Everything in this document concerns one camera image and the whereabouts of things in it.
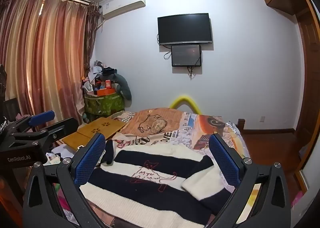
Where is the orange striped curtain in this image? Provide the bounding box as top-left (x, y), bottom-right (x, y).
top-left (0, 0), bottom-right (101, 130)

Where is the large black wall television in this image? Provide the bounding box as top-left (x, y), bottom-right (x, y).
top-left (157, 13), bottom-right (213, 46)

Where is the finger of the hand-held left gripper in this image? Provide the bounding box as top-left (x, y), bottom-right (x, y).
top-left (10, 110), bottom-right (56, 133)
top-left (37, 117), bottom-right (79, 144)

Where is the pink cloth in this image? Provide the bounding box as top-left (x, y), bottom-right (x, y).
top-left (291, 190), bottom-right (304, 209)

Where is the navy and cream striped sweater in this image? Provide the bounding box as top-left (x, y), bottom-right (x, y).
top-left (80, 140), bottom-right (237, 227)

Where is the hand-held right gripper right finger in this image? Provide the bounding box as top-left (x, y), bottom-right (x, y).
top-left (209, 133), bottom-right (292, 228)

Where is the bamboo lap desk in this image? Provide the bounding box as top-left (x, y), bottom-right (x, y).
top-left (61, 117), bottom-right (127, 150)

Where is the orange flat box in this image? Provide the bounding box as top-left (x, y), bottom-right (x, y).
top-left (94, 88), bottom-right (116, 97)

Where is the green patterned storage box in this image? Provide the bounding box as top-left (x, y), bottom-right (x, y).
top-left (84, 92), bottom-right (125, 116)

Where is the printed bed sheet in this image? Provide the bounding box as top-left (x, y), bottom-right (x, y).
top-left (54, 109), bottom-right (250, 228)

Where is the yellow foam tube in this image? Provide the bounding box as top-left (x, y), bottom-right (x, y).
top-left (169, 95), bottom-right (200, 114)

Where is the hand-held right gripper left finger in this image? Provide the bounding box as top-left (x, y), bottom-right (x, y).
top-left (23, 133), bottom-right (107, 228)

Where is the pile of clothes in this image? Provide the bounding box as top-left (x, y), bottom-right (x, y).
top-left (82, 60), bottom-right (118, 93)

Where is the small black wall monitor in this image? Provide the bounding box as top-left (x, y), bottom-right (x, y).
top-left (171, 44), bottom-right (202, 67)

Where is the white air conditioner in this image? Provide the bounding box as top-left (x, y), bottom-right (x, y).
top-left (99, 0), bottom-right (146, 20)

